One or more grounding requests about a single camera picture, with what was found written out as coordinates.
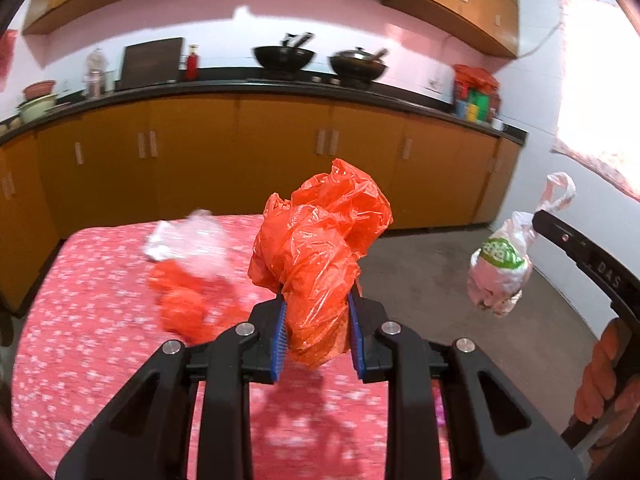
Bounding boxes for gas stove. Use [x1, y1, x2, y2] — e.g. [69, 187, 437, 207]
[280, 75, 382, 92]

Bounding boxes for black open wok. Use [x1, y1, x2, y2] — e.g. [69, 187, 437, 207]
[251, 32, 317, 79]

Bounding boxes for red bag on bottles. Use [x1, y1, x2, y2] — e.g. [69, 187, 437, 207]
[452, 64, 501, 94]

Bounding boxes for dark rectangular board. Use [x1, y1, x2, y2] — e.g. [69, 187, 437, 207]
[116, 37, 186, 92]

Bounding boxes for black kitchen countertop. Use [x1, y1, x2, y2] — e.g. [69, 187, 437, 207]
[0, 77, 529, 147]

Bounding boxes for white power cable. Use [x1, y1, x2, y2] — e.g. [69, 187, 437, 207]
[517, 22, 561, 59]

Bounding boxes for orange plastic bag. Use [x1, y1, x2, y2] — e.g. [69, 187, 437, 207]
[248, 158, 394, 372]
[147, 259, 252, 347]

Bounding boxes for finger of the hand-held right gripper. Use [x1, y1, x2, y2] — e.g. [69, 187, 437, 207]
[531, 209, 597, 269]

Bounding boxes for clear bag with jar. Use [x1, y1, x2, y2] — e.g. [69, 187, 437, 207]
[82, 49, 111, 100]

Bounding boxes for green bottle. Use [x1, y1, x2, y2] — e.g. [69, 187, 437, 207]
[470, 91, 494, 122]

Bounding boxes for bag with green label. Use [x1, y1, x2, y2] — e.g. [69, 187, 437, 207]
[469, 172, 577, 317]

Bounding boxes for person's right hand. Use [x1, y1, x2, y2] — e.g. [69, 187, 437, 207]
[574, 317, 640, 454]

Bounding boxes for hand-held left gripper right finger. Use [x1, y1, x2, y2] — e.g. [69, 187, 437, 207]
[346, 285, 588, 480]

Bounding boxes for black wok with lid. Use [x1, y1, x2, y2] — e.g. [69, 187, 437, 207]
[327, 47, 390, 86]

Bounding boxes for red floral tablecloth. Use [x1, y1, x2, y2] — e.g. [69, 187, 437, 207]
[10, 214, 452, 480]

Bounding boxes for floral window curtain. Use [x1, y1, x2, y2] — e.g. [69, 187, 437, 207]
[550, 0, 640, 197]

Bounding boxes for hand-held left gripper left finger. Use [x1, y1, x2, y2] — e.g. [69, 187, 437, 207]
[55, 295, 288, 480]

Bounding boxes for red basin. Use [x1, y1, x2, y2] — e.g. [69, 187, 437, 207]
[22, 80, 57, 101]

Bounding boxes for red hanging plastic bag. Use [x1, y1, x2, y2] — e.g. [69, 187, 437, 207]
[0, 30, 19, 79]

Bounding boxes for pinkish clear plastic bag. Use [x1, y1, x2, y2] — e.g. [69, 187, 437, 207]
[142, 208, 232, 282]

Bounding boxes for narrow wooden wall cabinets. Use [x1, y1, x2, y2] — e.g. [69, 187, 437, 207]
[382, 0, 521, 59]

